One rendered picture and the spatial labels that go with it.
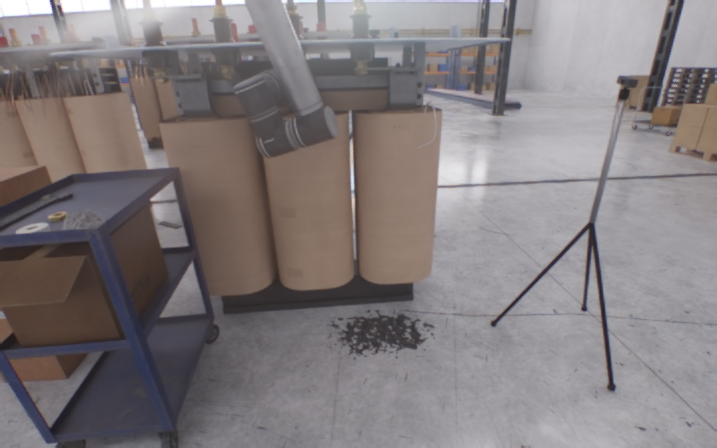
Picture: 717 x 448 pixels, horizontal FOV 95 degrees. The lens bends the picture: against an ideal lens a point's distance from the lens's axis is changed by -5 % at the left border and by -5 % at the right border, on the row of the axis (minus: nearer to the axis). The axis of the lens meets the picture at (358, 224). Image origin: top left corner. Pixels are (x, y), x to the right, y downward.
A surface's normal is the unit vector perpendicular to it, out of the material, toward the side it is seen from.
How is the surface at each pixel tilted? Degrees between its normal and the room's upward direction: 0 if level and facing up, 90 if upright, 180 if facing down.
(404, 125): 90
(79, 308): 90
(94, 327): 90
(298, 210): 90
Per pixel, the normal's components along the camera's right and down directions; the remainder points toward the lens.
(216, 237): 0.09, 0.40
